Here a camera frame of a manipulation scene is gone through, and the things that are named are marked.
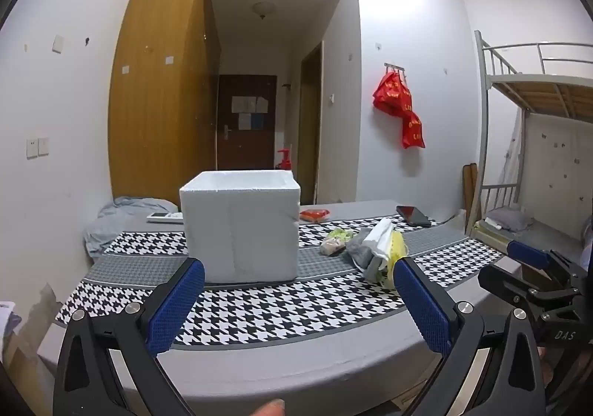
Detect houndstooth blanket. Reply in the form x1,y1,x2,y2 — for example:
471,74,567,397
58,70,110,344
56,212,503,347

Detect open white booklet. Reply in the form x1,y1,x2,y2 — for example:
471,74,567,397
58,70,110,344
0,302,21,338

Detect white foam box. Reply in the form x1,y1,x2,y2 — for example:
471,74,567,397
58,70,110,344
179,170,301,284

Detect metal bunk bed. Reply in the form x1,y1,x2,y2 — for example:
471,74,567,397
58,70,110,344
473,30,593,259

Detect yellow cloth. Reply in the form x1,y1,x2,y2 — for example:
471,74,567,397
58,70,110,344
386,231,411,289

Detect grey bunk mattress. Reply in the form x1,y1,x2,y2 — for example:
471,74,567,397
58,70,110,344
477,212,585,259

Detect white hanging cloth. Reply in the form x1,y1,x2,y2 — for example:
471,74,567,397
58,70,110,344
503,110,526,204

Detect blue-grey crumpled bedding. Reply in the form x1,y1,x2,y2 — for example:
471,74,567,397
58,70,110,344
83,196,186,257

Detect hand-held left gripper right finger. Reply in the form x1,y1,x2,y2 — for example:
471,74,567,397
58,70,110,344
391,256,547,416

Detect black smartphone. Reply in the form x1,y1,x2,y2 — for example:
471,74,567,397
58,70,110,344
396,205,431,228

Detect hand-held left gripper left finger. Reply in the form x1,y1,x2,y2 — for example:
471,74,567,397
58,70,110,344
53,256,207,416

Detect person's left hand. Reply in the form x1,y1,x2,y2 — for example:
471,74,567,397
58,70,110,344
252,399,287,416

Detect person's right hand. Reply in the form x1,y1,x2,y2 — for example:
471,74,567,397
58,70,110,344
537,346,557,398

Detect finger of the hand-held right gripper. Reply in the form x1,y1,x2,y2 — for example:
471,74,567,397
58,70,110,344
478,262,540,306
506,240,563,272

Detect grey pillow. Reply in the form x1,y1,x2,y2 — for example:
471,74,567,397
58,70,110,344
484,207,533,232

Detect wooden boards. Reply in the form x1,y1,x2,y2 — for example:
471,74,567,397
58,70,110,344
462,162,483,224

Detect wooden side door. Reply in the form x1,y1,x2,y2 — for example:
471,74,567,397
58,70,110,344
296,41,325,206

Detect brown entrance door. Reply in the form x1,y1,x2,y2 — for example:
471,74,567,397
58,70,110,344
217,74,278,171

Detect wooden wardrobe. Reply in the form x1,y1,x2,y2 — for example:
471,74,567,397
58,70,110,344
108,0,222,208

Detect red plastic bags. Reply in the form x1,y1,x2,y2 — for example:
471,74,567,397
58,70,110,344
373,71,426,149

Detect grey cloth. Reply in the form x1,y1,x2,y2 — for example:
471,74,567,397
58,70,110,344
345,231,387,282

